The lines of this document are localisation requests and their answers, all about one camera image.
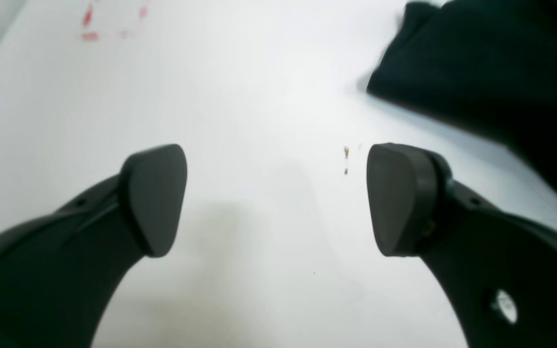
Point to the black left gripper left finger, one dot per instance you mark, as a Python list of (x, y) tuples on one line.
[(59, 272)]

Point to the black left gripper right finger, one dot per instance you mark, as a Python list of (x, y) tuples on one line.
[(498, 270)]

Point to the black T-shirt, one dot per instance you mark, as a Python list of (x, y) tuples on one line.
[(486, 64)]

